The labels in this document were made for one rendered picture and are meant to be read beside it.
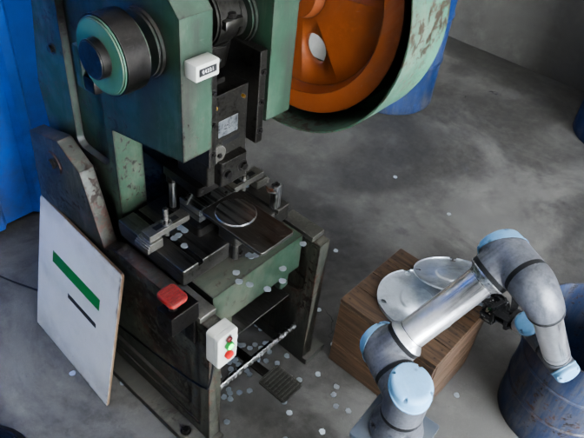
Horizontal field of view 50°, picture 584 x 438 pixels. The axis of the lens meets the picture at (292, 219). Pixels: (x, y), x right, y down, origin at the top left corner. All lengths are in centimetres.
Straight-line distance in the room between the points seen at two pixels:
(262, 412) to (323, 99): 113
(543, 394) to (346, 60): 127
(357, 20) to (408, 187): 172
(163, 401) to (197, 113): 116
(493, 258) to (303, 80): 79
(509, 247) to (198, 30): 91
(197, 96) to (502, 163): 253
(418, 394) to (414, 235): 153
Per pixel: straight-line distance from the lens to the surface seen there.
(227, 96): 165
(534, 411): 237
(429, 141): 377
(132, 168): 191
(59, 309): 243
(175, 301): 163
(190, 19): 140
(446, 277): 231
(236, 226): 180
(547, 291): 161
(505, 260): 163
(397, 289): 229
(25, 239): 301
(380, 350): 171
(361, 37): 178
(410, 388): 164
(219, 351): 176
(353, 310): 222
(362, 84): 177
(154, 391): 235
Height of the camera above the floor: 199
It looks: 41 degrees down
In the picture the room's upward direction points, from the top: 7 degrees clockwise
